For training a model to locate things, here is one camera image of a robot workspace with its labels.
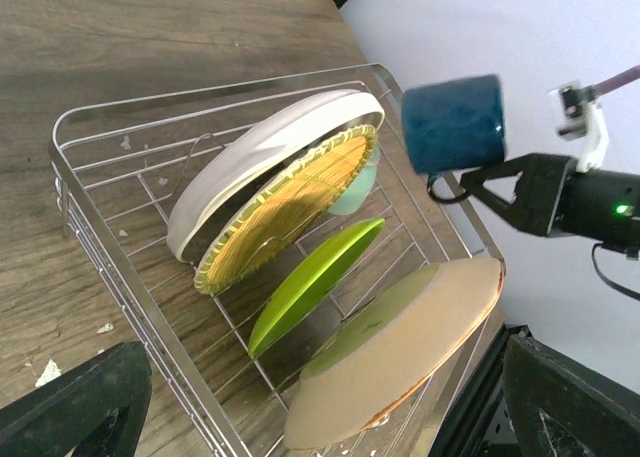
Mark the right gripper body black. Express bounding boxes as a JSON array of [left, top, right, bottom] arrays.
[[519, 154, 639, 257]]

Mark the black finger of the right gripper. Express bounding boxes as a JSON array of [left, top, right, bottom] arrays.
[[460, 154, 538, 232]]

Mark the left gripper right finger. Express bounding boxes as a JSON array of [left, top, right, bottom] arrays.
[[503, 335, 639, 456]]

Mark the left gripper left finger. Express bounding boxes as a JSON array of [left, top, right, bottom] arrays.
[[1, 341, 152, 456]]

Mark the dark blue mug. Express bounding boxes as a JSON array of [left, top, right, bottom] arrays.
[[401, 74, 506, 205]]

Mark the mint green small bowl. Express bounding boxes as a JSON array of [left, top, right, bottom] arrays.
[[328, 146, 380, 216]]

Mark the beige plate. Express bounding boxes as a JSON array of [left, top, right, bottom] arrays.
[[284, 257, 505, 450]]

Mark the woven bamboo mat round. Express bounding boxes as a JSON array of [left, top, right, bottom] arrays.
[[194, 124, 378, 295]]

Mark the lime green plate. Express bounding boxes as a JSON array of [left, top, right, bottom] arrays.
[[248, 217, 385, 358]]

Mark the wire dish rack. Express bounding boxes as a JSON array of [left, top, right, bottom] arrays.
[[50, 64, 499, 456]]

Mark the white plate blue spiral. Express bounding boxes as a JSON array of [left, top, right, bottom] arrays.
[[166, 89, 385, 262]]

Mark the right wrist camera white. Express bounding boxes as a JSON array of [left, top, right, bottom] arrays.
[[547, 81, 610, 173]]

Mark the black aluminium frame base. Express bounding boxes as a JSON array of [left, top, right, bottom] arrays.
[[429, 325, 531, 456]]

